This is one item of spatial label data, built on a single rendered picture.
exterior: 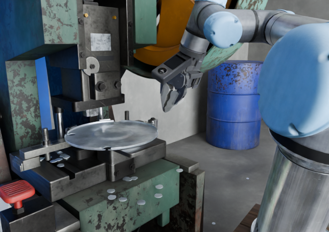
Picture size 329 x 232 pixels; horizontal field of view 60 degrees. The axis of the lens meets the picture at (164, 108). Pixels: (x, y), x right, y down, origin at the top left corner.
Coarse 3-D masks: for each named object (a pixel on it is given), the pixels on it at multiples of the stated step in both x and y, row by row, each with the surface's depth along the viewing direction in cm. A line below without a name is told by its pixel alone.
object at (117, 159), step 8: (144, 144) 81; (152, 144) 81; (160, 144) 82; (104, 152) 86; (112, 152) 85; (120, 152) 77; (128, 152) 75; (136, 152) 75; (144, 152) 78; (104, 160) 87; (112, 160) 85; (120, 160) 88; (128, 160) 90; (112, 168) 86; (120, 168) 88; (128, 168) 90; (112, 176) 86; (120, 176) 89
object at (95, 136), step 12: (108, 120) 104; (132, 120) 104; (72, 132) 92; (84, 132) 92; (96, 132) 90; (108, 132) 90; (120, 132) 90; (132, 132) 91; (144, 132) 92; (156, 132) 92; (72, 144) 79; (84, 144) 81; (96, 144) 81; (108, 144) 81; (120, 144) 81; (132, 144) 81
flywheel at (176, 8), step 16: (160, 0) 116; (176, 0) 110; (192, 0) 106; (160, 16) 117; (176, 16) 112; (160, 32) 119; (176, 32) 113; (144, 48) 122; (160, 48) 119; (176, 48) 110; (208, 48) 105; (160, 64) 117
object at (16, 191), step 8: (8, 184) 62; (16, 184) 62; (24, 184) 62; (0, 192) 59; (8, 192) 59; (16, 192) 59; (24, 192) 59; (32, 192) 60; (8, 200) 57; (16, 200) 58; (16, 208) 61
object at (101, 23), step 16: (96, 16) 85; (112, 16) 89; (96, 32) 85; (112, 32) 90; (96, 48) 86; (112, 48) 90; (96, 64) 86; (112, 64) 91; (64, 80) 91; (80, 80) 85; (96, 80) 85; (112, 80) 89; (64, 96) 93; (80, 96) 86; (96, 96) 85; (112, 96) 90
